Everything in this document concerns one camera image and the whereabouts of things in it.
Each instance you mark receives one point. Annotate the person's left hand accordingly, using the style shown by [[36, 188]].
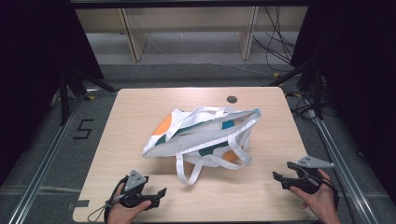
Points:
[[123, 214]]

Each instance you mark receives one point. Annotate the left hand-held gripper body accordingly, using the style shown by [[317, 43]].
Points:
[[134, 182]]

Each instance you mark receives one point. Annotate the person's right hand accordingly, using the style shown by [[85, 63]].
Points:
[[323, 202]]

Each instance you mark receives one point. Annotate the dark curtain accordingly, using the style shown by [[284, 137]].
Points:
[[34, 77], [364, 77]]

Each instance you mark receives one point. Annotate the light wooden shelf unit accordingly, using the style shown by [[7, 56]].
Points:
[[137, 37]]

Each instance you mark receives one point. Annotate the round grey table grommet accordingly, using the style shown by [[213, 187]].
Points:
[[232, 99]]

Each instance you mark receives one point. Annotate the aluminium floor rail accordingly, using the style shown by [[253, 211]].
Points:
[[46, 161], [342, 168]]

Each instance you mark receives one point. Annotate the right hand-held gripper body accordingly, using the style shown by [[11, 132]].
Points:
[[308, 183]]

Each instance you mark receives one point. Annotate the white tote bag coloured patches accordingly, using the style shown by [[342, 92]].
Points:
[[199, 137]]

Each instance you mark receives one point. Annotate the black metal stand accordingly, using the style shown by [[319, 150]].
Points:
[[317, 93], [64, 99]]

